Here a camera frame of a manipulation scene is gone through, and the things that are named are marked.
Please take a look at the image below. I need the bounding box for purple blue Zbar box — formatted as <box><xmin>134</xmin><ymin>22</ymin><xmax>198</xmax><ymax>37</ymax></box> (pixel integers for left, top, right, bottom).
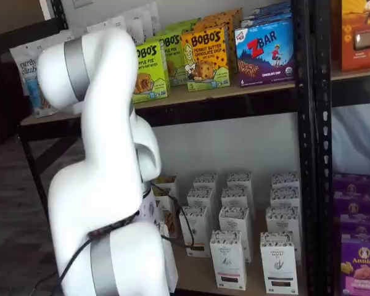
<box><xmin>248</xmin><ymin>1</ymin><xmax>292</xmax><ymax>18</ymax></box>
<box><xmin>240</xmin><ymin>14</ymin><xmax>294</xmax><ymax>30</ymax></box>
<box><xmin>234</xmin><ymin>20</ymin><xmax>296</xmax><ymax>88</ymax></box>

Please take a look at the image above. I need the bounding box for yellow Bobo's peanut butter box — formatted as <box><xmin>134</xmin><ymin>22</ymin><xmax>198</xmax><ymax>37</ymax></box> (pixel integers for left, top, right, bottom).
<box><xmin>180</xmin><ymin>27</ymin><xmax>231</xmax><ymax>93</ymax></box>
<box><xmin>200</xmin><ymin>15</ymin><xmax>237</xmax><ymax>76</ymax></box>
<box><xmin>221</xmin><ymin>7</ymin><xmax>244</xmax><ymax>35</ymax></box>

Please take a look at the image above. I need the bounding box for dark brown furniture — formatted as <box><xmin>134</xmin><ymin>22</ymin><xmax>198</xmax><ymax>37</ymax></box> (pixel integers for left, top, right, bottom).
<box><xmin>0</xmin><ymin>21</ymin><xmax>30</xmax><ymax>149</ymax></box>

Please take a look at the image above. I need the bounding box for purple Annie's box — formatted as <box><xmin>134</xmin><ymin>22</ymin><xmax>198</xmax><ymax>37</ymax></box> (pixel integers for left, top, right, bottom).
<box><xmin>334</xmin><ymin>191</ymin><xmax>370</xmax><ymax>216</ymax></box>
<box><xmin>332</xmin><ymin>173</ymin><xmax>370</xmax><ymax>195</ymax></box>
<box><xmin>340</xmin><ymin>234</ymin><xmax>370</xmax><ymax>296</ymax></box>
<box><xmin>339</xmin><ymin>212</ymin><xmax>370</xmax><ymax>240</ymax></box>

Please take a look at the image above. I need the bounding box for orange snack box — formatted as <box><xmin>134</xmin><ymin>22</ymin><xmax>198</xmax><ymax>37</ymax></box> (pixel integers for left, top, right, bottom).
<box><xmin>340</xmin><ymin>0</ymin><xmax>370</xmax><ymax>72</ymax></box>

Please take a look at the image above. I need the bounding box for white box tan strip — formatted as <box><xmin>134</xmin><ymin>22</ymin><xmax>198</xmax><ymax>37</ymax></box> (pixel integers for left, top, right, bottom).
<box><xmin>260</xmin><ymin>231</ymin><xmax>299</xmax><ymax>294</ymax></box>
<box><xmin>271</xmin><ymin>172</ymin><xmax>300</xmax><ymax>189</ymax></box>
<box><xmin>265</xmin><ymin>205</ymin><xmax>302</xmax><ymax>257</ymax></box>
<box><xmin>270</xmin><ymin>186</ymin><xmax>300</xmax><ymax>210</ymax></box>

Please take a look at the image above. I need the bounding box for white plastic sheet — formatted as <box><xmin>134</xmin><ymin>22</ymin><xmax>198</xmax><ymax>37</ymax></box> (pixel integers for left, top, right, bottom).
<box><xmin>331</xmin><ymin>103</ymin><xmax>370</xmax><ymax>178</ymax></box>

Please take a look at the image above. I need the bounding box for white granola bag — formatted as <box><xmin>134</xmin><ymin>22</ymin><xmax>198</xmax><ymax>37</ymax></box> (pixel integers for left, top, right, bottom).
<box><xmin>141</xmin><ymin>2</ymin><xmax>161</xmax><ymax>38</ymax></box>
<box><xmin>125</xmin><ymin>10</ymin><xmax>146</xmax><ymax>44</ymax></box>

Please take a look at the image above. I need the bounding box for yellow white granola box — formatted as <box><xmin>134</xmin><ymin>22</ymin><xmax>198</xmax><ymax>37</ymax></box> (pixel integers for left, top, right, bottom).
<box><xmin>158</xmin><ymin>202</ymin><xmax>178</xmax><ymax>239</ymax></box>
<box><xmin>154</xmin><ymin>186</ymin><xmax>178</xmax><ymax>206</ymax></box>
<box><xmin>155</xmin><ymin>175</ymin><xmax>177</xmax><ymax>189</ymax></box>

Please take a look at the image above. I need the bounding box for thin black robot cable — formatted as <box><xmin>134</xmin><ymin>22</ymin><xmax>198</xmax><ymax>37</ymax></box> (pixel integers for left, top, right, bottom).
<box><xmin>59</xmin><ymin>181</ymin><xmax>195</xmax><ymax>281</ymax></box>

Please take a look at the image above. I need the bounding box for granola bag blue label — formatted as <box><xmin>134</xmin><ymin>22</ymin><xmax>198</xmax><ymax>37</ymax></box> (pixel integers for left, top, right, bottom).
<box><xmin>9</xmin><ymin>43</ymin><xmax>55</xmax><ymax>118</ymax></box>

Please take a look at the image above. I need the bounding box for green Bobo's apple pie box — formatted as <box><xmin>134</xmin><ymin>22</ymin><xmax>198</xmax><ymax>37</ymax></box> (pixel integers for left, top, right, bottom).
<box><xmin>157</xmin><ymin>30</ymin><xmax>187</xmax><ymax>87</ymax></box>
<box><xmin>134</xmin><ymin>41</ymin><xmax>170</xmax><ymax>104</ymax></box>
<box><xmin>165</xmin><ymin>18</ymin><xmax>201</xmax><ymax>35</ymax></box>

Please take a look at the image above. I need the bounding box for white box pink strip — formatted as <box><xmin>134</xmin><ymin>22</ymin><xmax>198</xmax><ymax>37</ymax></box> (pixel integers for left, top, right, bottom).
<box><xmin>209</xmin><ymin>230</ymin><xmax>247</xmax><ymax>290</ymax></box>
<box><xmin>218</xmin><ymin>205</ymin><xmax>254</xmax><ymax>263</ymax></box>
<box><xmin>227</xmin><ymin>171</ymin><xmax>253</xmax><ymax>189</ymax></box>
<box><xmin>221</xmin><ymin>186</ymin><xmax>255</xmax><ymax>210</ymax></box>

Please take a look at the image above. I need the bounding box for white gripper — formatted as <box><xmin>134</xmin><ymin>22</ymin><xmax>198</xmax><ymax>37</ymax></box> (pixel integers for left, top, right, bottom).
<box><xmin>141</xmin><ymin>181</ymin><xmax>155</xmax><ymax>200</ymax></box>

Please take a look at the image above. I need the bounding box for granola bag red label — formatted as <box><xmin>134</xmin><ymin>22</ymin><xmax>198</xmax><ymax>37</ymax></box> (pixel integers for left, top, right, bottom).
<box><xmin>86</xmin><ymin>15</ymin><xmax>127</xmax><ymax>33</ymax></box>

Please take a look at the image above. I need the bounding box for black metal shelf frame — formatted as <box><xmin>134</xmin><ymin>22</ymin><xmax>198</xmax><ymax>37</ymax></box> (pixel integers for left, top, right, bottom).
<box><xmin>0</xmin><ymin>0</ymin><xmax>317</xmax><ymax>296</ymax></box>
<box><xmin>313</xmin><ymin>0</ymin><xmax>370</xmax><ymax>296</ymax></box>

